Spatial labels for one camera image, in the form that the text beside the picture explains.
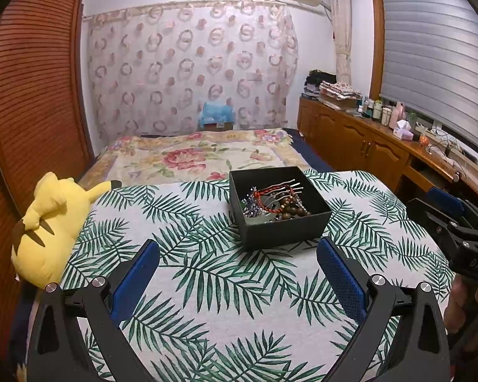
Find blue plastic bag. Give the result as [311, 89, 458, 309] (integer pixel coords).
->
[199, 101, 237, 132]

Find white power strip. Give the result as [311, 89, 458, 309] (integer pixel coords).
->
[414, 123, 444, 141]

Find ring patterned sheer curtain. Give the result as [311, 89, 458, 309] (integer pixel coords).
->
[83, 0, 300, 145]

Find black square box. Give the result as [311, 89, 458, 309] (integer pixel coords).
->
[228, 166, 332, 251]

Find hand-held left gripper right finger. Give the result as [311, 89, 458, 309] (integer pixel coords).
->
[316, 237, 451, 382]

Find stack of dark clothes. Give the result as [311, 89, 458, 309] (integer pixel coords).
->
[305, 69, 338, 101]

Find grey window blind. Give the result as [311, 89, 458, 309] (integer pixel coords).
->
[380, 0, 478, 157]

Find long wooden cabinet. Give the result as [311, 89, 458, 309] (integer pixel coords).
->
[297, 95, 478, 216]

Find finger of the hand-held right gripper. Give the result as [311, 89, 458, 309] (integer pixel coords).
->
[405, 197, 461, 248]
[427, 186, 478, 240]

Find green leaf print cloth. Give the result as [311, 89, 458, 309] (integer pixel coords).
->
[60, 169, 457, 382]

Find red braided string bracelet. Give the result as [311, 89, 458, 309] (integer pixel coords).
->
[254, 188, 288, 214]

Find brown wooden bead bracelet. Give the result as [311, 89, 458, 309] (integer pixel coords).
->
[278, 194, 312, 222]

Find yellow plush toy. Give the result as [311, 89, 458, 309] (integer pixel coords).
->
[11, 172, 122, 289]

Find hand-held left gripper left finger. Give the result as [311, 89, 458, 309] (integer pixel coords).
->
[26, 239, 162, 382]

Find wooden louvered door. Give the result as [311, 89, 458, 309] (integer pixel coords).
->
[0, 0, 95, 327]

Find group of cosmetic bottles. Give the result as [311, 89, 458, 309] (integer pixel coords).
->
[356, 96, 417, 131]

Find stack of floral fabrics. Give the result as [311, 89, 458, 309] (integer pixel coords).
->
[318, 80, 364, 111]

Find silver hair comb purple flowers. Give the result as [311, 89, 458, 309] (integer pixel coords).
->
[241, 179, 305, 217]

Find floral bed blanket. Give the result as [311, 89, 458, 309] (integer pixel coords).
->
[77, 127, 304, 190]

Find beige tied curtain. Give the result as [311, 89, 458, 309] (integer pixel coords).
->
[327, 0, 354, 87]

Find person's right hand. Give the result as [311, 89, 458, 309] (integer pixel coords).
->
[444, 278, 478, 334]

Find pink tissue box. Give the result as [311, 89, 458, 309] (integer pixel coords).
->
[394, 119, 416, 141]

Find wooden window frame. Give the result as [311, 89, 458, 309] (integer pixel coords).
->
[369, 0, 478, 176]

